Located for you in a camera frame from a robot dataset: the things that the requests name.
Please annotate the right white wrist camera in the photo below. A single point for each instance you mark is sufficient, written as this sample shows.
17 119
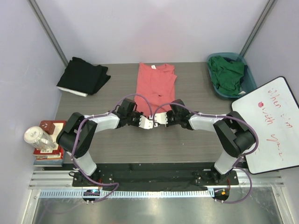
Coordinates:
160 119

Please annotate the small red box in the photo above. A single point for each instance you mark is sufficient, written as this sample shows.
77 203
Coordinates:
48 126

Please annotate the white folded t shirt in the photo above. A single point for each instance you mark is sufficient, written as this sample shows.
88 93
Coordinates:
73 92

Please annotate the green t shirt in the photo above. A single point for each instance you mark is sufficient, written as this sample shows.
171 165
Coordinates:
226 76

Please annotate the red t shirt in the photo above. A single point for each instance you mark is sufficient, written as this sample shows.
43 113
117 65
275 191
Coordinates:
155 86

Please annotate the stack of books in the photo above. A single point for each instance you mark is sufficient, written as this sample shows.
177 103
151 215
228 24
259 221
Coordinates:
51 157

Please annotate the aluminium corner post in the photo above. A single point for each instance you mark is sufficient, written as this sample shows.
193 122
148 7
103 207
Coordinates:
43 22
258 25

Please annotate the aluminium rail frame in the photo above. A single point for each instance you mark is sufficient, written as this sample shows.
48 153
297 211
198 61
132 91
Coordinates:
243 198

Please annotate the black folded t shirt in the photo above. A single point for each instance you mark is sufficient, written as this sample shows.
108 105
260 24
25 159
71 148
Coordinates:
83 77

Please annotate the right aluminium corner post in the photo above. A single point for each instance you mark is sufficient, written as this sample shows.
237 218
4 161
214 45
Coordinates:
258 25

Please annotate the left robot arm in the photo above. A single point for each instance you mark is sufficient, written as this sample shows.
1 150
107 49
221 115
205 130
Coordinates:
77 134

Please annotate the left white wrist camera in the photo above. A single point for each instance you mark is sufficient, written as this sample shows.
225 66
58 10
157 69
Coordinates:
145 123

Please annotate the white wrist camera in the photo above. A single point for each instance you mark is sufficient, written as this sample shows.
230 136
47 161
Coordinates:
145 123
160 119

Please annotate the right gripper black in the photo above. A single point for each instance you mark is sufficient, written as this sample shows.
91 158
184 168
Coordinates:
169 123

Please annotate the white whiteboard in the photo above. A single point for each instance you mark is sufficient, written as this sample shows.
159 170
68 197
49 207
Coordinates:
273 112

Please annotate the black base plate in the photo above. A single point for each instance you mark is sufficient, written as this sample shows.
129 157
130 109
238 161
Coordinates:
142 175

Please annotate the clear plastic jar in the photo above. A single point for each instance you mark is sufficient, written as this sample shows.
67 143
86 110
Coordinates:
38 138

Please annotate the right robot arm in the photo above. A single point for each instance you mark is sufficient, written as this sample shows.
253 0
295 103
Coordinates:
234 135

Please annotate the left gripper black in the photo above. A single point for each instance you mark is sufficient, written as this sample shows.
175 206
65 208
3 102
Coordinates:
138 115

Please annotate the left aluminium corner post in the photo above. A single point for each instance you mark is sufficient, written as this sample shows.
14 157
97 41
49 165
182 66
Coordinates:
43 22

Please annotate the blue plastic bin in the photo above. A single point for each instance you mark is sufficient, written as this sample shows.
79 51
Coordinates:
247 82

